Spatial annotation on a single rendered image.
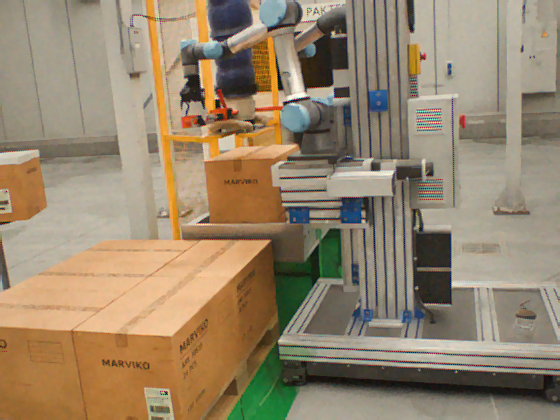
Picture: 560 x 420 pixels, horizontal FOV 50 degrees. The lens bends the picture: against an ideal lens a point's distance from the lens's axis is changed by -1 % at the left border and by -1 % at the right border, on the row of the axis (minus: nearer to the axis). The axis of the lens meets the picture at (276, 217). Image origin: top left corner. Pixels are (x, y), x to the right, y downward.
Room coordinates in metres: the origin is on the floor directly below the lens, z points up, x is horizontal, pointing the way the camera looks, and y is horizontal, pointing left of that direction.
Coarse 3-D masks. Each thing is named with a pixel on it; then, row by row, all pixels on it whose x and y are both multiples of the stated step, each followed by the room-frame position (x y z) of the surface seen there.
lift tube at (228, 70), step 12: (228, 36) 3.23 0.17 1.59; (252, 48) 3.31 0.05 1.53; (216, 60) 3.28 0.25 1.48; (228, 60) 3.23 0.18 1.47; (240, 60) 3.24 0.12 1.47; (216, 72) 3.31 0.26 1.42; (228, 72) 3.24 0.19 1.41; (240, 72) 3.23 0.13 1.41; (252, 72) 3.29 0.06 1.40; (216, 84) 3.31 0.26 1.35; (228, 84) 3.23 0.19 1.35; (240, 84) 3.23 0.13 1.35; (252, 84) 3.29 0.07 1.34; (228, 96) 3.23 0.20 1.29; (240, 96) 3.23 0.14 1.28
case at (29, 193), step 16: (0, 160) 3.70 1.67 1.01; (16, 160) 3.71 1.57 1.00; (32, 160) 3.96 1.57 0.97; (0, 176) 3.70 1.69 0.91; (16, 176) 3.71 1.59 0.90; (32, 176) 3.91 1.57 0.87; (0, 192) 3.70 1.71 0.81; (16, 192) 3.71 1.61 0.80; (32, 192) 3.86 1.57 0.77; (0, 208) 3.70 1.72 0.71; (16, 208) 3.70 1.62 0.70; (32, 208) 3.81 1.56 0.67
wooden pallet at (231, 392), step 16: (272, 320) 2.94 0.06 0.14; (272, 336) 2.92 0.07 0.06; (256, 352) 2.82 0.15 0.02; (240, 368) 2.46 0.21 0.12; (256, 368) 2.65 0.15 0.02; (224, 384) 2.28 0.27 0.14; (240, 384) 2.44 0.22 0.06; (224, 400) 2.37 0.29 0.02; (208, 416) 2.25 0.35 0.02; (224, 416) 2.24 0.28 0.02
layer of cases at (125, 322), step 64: (128, 256) 2.94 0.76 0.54; (192, 256) 2.85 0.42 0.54; (256, 256) 2.80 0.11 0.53; (0, 320) 2.17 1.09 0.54; (64, 320) 2.12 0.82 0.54; (128, 320) 2.07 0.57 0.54; (192, 320) 2.07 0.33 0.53; (256, 320) 2.72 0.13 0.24; (0, 384) 2.13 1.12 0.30; (64, 384) 2.04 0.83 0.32; (128, 384) 1.96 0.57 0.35; (192, 384) 2.01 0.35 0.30
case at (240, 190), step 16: (208, 160) 3.32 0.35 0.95; (224, 160) 3.28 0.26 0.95; (240, 160) 3.25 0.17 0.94; (256, 160) 3.22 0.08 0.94; (272, 160) 3.20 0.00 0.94; (208, 176) 3.30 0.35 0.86; (224, 176) 3.28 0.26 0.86; (240, 176) 3.25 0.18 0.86; (256, 176) 3.23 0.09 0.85; (208, 192) 3.31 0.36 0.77; (224, 192) 3.28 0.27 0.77; (240, 192) 3.25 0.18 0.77; (256, 192) 3.23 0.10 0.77; (272, 192) 3.20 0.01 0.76; (208, 208) 3.31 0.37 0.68; (224, 208) 3.28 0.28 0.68; (240, 208) 3.26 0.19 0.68; (256, 208) 3.23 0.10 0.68; (272, 208) 3.21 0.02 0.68
